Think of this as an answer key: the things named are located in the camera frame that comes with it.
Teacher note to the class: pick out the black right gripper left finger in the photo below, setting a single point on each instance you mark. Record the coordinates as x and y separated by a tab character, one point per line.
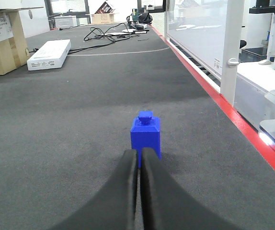
113	207

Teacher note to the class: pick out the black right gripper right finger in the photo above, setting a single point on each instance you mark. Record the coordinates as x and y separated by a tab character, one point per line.
167	206

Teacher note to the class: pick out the blue plastic block part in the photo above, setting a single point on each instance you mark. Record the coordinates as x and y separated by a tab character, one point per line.
145	133

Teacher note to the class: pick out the long white flat box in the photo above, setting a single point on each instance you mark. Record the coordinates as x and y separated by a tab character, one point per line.
50	56

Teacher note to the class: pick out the open cardboard box far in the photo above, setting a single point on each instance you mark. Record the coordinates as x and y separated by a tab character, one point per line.
102	11

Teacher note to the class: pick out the white printer far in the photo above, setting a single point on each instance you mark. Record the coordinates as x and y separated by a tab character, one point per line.
66	21

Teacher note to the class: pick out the brown cardboard box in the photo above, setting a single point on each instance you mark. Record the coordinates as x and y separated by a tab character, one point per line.
14	51

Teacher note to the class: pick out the white post with handle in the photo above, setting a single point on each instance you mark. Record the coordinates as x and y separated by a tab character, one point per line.
231	49

